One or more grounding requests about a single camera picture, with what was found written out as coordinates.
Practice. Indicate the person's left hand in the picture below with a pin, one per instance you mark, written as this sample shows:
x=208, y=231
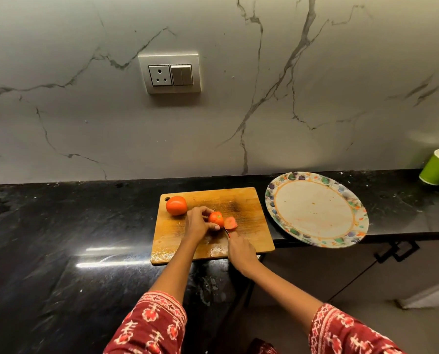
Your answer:
x=195, y=228

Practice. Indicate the person's right hand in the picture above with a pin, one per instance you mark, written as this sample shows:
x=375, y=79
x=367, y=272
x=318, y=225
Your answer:
x=243, y=254

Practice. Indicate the red tomato slice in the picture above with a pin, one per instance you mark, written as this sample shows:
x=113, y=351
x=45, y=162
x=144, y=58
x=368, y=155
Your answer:
x=230, y=223

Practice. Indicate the floral rimmed plate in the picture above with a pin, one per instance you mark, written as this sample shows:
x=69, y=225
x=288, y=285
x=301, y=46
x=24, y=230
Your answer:
x=313, y=210

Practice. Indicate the person's right forearm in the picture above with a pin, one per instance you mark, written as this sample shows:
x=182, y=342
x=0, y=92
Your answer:
x=282, y=294

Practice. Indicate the person's left forearm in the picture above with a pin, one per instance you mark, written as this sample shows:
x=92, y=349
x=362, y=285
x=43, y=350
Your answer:
x=175, y=270

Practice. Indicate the wooden cutting board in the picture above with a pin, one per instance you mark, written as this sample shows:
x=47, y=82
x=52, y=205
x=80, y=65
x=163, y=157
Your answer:
x=249, y=221

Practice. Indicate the brown lower cabinet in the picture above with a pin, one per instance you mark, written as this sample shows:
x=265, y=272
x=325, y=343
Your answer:
x=315, y=269

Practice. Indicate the red patterned tunic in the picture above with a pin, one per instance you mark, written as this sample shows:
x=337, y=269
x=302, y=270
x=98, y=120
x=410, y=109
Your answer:
x=260, y=347

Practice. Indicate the red patterned left sleeve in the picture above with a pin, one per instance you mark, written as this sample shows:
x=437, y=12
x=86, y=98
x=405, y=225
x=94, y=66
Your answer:
x=149, y=324

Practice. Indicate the red patterned sleeve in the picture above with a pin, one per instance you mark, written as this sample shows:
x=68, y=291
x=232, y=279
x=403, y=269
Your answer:
x=149, y=324
x=348, y=331

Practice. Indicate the red patterned right sleeve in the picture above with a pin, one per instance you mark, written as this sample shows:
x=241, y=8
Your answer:
x=348, y=331

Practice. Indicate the green paper cup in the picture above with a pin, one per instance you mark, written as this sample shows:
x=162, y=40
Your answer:
x=437, y=168

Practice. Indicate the wall socket and switch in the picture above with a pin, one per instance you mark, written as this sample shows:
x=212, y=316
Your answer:
x=170, y=74

